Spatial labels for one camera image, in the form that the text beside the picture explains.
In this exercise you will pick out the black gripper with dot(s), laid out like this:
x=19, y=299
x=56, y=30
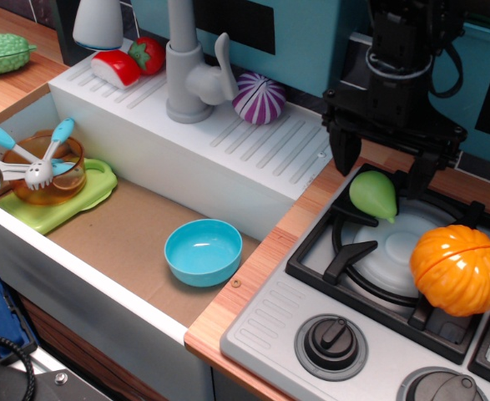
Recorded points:
x=392, y=110

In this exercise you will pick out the green toy pear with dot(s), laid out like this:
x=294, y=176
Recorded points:
x=373, y=193

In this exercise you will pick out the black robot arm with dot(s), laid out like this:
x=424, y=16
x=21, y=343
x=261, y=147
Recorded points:
x=406, y=31

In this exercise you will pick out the blue plastic bowl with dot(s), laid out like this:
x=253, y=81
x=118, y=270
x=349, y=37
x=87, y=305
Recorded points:
x=204, y=253

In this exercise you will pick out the teal box right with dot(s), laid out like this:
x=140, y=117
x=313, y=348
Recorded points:
x=470, y=106

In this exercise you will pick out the teal box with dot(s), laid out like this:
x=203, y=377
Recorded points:
x=301, y=44
x=470, y=106

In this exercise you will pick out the black stove burner grate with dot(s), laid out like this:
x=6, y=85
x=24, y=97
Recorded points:
x=362, y=262

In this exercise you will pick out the orange toy pumpkin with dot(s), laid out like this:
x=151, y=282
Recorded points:
x=450, y=266

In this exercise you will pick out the grey toy stove top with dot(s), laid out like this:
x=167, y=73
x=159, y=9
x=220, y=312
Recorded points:
x=262, y=339

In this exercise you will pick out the purple striped toy onion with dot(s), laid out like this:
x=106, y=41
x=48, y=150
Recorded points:
x=260, y=100

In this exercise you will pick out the teal box left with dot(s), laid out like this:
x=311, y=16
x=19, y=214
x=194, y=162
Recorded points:
x=301, y=44

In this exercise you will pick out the grey stove knob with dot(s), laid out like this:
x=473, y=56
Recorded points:
x=331, y=348
x=436, y=383

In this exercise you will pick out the grey toy faucet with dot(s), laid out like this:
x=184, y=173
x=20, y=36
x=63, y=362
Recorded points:
x=194, y=87

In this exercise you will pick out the white sink unit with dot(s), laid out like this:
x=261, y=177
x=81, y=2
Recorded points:
x=222, y=167

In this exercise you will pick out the red toy strawberry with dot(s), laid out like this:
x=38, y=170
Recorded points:
x=148, y=54

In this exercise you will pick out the red white toy radish slice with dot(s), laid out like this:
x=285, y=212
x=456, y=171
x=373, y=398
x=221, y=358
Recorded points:
x=116, y=68

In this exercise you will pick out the green plastic cutting board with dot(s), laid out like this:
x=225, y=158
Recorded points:
x=100, y=182

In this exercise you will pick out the green toy bitter gourd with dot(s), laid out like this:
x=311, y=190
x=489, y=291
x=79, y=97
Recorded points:
x=14, y=52

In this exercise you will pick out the blue handled slotted spoon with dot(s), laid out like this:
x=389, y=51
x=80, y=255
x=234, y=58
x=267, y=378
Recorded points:
x=40, y=173

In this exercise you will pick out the blue handled white spatula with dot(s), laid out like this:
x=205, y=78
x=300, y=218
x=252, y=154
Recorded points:
x=17, y=171

